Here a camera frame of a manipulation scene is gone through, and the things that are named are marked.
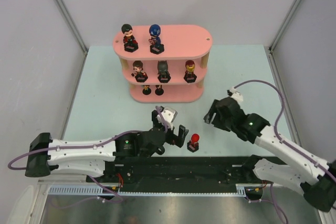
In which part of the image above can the red gold armor figurine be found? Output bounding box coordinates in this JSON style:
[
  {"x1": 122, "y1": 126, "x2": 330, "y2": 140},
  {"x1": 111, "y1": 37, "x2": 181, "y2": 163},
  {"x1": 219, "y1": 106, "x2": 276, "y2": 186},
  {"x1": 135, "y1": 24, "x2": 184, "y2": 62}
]
[{"x1": 184, "y1": 60, "x2": 197, "y2": 83}]

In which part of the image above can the grey masked bat figurine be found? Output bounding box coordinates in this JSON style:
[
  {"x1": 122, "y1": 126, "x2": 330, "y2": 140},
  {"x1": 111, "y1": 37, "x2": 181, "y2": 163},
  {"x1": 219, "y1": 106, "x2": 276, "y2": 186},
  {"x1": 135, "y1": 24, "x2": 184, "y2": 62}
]
[{"x1": 157, "y1": 61, "x2": 171, "y2": 83}]

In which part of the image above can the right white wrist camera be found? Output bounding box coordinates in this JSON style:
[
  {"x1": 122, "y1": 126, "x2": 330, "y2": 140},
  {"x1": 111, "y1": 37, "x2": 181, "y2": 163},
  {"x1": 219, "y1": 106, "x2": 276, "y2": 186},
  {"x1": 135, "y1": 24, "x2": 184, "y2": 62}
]
[{"x1": 227, "y1": 87, "x2": 244, "y2": 104}]

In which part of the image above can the dark-haired red-suit figurine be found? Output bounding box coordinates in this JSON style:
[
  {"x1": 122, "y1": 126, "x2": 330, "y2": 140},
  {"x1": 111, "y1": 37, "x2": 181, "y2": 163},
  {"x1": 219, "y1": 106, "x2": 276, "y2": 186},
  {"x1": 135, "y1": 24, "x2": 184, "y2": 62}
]
[{"x1": 121, "y1": 24, "x2": 139, "y2": 52}]

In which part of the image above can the brown-haired archer figurine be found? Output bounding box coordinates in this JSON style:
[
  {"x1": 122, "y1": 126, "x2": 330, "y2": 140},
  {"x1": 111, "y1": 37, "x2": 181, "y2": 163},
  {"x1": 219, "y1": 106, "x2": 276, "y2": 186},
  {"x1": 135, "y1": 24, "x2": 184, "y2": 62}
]
[{"x1": 131, "y1": 60, "x2": 148, "y2": 83}]

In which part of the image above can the red spider hero figurine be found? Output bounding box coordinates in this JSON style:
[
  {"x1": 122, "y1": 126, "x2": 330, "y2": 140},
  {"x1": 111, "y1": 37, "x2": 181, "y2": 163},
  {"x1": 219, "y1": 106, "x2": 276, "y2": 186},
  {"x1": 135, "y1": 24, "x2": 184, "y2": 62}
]
[{"x1": 187, "y1": 133, "x2": 200, "y2": 153}]

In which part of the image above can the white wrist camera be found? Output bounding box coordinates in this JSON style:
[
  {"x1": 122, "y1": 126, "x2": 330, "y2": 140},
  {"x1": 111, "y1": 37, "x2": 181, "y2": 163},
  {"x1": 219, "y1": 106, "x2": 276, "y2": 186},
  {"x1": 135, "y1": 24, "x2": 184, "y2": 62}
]
[
  {"x1": 156, "y1": 106, "x2": 177, "y2": 130},
  {"x1": 227, "y1": 87, "x2": 244, "y2": 104}
]

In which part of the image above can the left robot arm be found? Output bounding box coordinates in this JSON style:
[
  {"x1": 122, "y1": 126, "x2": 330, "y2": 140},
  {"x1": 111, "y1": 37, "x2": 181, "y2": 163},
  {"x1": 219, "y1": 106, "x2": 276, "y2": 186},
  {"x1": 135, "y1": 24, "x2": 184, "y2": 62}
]
[{"x1": 25, "y1": 106, "x2": 189, "y2": 178}]

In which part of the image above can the pink three-tier shelf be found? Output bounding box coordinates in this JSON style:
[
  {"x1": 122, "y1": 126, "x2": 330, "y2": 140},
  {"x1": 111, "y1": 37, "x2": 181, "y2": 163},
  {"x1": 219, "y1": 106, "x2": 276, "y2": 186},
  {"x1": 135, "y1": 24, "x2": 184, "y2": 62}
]
[{"x1": 113, "y1": 25, "x2": 213, "y2": 103}]

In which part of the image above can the blue shield hero figurine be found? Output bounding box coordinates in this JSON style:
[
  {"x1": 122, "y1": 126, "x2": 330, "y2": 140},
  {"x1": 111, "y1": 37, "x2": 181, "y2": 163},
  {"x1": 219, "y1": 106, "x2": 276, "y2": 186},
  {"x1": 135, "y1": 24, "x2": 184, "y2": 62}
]
[{"x1": 149, "y1": 24, "x2": 164, "y2": 55}]

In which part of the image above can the white slotted cable duct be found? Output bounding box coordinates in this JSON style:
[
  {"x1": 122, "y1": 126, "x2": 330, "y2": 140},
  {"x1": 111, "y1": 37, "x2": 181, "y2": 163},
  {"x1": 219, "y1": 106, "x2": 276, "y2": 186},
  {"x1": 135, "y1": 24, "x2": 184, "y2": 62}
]
[{"x1": 48, "y1": 184, "x2": 263, "y2": 197}]

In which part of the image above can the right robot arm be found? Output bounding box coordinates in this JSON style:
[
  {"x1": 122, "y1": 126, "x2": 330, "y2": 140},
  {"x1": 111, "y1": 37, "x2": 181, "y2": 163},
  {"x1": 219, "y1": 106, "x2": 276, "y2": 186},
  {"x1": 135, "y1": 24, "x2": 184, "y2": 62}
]
[{"x1": 203, "y1": 97, "x2": 335, "y2": 212}]

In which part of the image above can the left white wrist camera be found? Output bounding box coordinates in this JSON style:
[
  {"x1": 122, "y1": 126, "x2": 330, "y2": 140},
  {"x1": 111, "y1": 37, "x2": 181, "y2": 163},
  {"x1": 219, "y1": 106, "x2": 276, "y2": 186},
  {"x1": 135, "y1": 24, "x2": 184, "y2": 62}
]
[{"x1": 156, "y1": 106, "x2": 177, "y2": 130}]

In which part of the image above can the black-haired red dress figurine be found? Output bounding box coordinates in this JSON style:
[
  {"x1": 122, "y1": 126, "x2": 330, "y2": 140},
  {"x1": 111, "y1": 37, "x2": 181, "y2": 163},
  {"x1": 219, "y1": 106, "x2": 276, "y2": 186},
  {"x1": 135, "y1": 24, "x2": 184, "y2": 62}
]
[{"x1": 155, "y1": 85, "x2": 164, "y2": 96}]

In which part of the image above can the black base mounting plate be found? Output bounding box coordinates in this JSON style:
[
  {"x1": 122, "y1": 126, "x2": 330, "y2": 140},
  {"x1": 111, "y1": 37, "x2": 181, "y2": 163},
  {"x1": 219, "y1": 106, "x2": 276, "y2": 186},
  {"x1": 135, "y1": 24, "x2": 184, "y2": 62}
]
[{"x1": 95, "y1": 155, "x2": 270, "y2": 200}]

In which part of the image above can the teal-haired princess figurine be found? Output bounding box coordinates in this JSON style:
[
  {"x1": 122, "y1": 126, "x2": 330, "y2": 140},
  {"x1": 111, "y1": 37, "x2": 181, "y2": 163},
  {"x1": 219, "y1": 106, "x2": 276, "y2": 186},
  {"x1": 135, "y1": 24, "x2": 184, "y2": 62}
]
[{"x1": 142, "y1": 85, "x2": 152, "y2": 95}]

